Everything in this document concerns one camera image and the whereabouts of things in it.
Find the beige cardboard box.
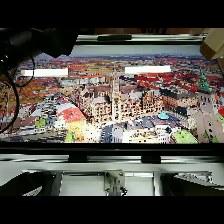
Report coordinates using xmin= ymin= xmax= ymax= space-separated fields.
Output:
xmin=199 ymin=27 xmax=224 ymax=62

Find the black cable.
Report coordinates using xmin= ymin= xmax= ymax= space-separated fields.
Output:
xmin=0 ymin=54 xmax=36 ymax=134

